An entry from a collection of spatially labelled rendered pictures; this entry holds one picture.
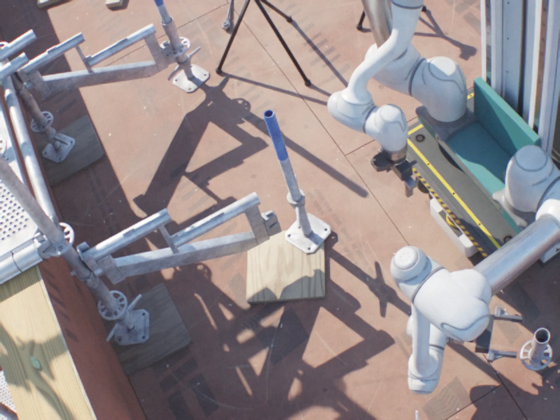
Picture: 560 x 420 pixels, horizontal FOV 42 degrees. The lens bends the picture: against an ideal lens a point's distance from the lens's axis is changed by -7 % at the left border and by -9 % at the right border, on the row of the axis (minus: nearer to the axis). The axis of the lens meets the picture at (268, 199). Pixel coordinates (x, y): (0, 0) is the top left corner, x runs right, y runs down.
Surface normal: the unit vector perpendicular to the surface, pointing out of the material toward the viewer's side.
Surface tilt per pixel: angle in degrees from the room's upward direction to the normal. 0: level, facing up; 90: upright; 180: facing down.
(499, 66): 90
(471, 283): 25
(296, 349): 0
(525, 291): 0
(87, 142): 0
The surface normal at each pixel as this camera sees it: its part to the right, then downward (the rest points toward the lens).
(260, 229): 0.43, 0.70
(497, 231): -0.21, -0.54
